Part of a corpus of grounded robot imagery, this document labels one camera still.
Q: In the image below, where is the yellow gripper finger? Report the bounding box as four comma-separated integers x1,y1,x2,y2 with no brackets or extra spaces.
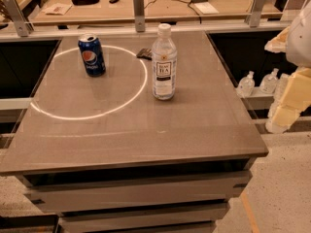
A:
265,67,311,134
264,27,290,53

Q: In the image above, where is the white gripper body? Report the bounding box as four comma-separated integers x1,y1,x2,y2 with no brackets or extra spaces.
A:
286,1,311,68

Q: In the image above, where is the clear plastic tea bottle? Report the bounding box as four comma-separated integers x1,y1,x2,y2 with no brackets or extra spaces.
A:
152,23,177,100

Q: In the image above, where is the right clear sanitizer bottle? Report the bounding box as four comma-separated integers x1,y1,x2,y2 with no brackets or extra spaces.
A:
259,68,279,94

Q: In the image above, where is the clear sanitizer bottle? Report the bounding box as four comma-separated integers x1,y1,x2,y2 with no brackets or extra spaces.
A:
236,71,255,98
259,68,279,94

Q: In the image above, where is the left clear sanitizer bottle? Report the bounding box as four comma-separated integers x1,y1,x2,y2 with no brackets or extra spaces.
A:
236,71,255,98

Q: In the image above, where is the blue pepsi can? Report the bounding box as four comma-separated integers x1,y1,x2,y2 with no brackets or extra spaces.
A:
78,34,106,77

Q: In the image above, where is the white paper sheet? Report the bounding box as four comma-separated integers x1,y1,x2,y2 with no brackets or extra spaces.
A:
194,2,219,15

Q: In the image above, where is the small dark object on table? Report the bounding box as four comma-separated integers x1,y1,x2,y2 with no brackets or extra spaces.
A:
136,49,152,60

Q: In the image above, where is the small black remote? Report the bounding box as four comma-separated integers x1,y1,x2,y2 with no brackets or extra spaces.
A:
109,0,120,4

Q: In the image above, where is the black object on back table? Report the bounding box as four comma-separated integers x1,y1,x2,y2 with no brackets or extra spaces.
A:
72,0,100,6

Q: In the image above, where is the wooden back table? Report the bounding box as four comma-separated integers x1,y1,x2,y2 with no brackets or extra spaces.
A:
30,0,286,27

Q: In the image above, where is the grey drawer cabinet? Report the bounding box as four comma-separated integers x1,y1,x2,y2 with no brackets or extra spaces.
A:
16,157,259,233

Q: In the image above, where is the paper packet on back table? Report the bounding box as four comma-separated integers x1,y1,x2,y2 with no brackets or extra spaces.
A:
44,3,71,16

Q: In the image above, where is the right metal bracket post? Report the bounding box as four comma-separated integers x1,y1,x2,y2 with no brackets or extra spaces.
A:
245,0,265,27

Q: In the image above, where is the metal bracket post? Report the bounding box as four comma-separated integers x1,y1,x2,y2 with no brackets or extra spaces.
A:
245,0,265,27
2,0,34,37
133,0,145,32

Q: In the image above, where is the middle metal bracket post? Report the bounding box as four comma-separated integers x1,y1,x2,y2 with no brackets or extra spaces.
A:
133,0,145,32

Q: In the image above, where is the left metal bracket post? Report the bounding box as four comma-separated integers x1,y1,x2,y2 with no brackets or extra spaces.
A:
2,0,34,37

